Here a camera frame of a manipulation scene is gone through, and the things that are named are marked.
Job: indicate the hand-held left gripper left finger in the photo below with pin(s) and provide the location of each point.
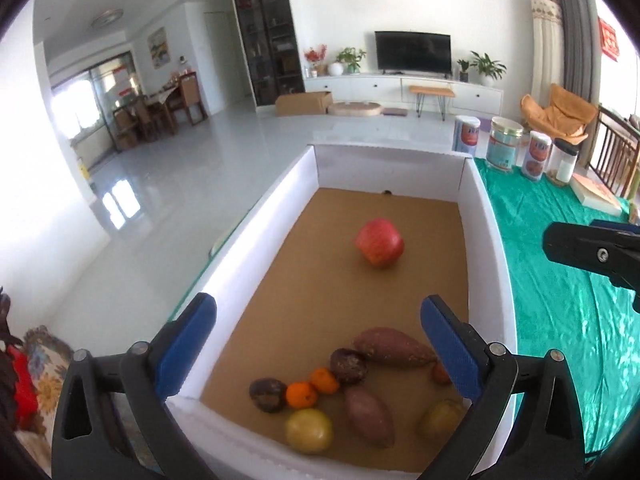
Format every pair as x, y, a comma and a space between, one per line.
182, 350

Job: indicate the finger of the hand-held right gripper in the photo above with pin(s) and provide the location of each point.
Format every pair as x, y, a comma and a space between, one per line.
617, 227
575, 245

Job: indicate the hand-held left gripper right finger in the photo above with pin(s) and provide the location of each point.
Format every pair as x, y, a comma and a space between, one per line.
457, 350

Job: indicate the brownish orange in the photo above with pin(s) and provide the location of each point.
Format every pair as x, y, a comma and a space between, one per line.
440, 374

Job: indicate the large brown sweet potato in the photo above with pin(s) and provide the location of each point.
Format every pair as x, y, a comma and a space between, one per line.
395, 347

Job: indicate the yellow-green pear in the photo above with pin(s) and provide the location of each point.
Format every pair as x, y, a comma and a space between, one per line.
309, 430
442, 417

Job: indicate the dark passion fruit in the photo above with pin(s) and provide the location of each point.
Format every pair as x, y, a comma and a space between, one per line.
348, 365
268, 395

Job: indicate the small reddish sweet potato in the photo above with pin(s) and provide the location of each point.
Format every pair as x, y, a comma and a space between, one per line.
369, 415

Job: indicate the bright orange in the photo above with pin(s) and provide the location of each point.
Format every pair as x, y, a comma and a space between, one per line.
325, 380
301, 394

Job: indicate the red apple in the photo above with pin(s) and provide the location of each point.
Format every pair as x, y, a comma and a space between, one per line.
380, 241

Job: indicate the white flat book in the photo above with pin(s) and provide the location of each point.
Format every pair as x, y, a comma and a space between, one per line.
597, 192

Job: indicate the dark wooden chair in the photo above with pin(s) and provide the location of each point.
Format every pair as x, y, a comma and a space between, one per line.
615, 155

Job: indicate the clear jar with black lid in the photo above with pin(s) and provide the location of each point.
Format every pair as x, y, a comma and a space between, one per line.
562, 162

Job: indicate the green tablecloth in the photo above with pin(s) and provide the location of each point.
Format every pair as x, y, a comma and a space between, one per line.
550, 335

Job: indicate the tin can with red label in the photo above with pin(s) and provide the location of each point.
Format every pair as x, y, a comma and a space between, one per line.
537, 156

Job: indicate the glass jar with gold lid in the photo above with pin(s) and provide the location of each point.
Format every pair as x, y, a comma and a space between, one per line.
505, 142

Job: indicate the orange lounge chair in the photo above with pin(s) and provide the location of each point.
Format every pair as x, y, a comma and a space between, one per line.
555, 115

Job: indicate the floral cushion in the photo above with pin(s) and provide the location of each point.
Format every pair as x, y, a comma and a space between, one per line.
45, 370

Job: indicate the red-label tin can left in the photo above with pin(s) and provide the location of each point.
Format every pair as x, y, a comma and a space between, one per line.
466, 134

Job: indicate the white standing air conditioner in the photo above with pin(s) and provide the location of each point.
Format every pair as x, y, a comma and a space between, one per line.
547, 45

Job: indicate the large potted green plant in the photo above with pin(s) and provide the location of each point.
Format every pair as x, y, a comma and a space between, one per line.
487, 67

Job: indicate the small wooden bench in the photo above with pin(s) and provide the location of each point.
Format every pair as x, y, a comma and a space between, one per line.
432, 95

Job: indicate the small potted green plant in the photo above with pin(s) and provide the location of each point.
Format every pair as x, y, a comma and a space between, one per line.
464, 70

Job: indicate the grey curtain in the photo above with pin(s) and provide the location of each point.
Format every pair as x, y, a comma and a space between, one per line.
567, 25

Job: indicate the purple floor cushion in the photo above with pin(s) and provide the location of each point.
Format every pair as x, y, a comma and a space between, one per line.
395, 111

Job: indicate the wooden dining table set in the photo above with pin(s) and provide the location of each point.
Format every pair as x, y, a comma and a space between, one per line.
160, 105

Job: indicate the black television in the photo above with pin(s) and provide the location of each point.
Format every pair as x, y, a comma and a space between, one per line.
413, 50

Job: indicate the cardboard box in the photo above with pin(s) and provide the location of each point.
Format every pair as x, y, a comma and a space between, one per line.
303, 104

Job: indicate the leafy plant with flowers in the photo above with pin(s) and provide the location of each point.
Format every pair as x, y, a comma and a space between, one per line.
351, 59

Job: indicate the white round vase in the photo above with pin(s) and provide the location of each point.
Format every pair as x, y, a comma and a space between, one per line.
335, 68

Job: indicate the red flower bouquet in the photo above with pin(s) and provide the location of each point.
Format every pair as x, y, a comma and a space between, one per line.
316, 55

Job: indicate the dark glass display cabinet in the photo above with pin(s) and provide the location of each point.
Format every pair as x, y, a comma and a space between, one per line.
267, 35

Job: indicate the round ceiling lamp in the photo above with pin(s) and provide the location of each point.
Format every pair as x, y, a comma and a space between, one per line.
106, 17

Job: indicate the red wall hanging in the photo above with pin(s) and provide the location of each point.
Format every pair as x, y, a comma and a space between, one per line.
609, 39

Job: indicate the framed wall painting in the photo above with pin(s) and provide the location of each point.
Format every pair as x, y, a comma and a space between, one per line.
159, 47

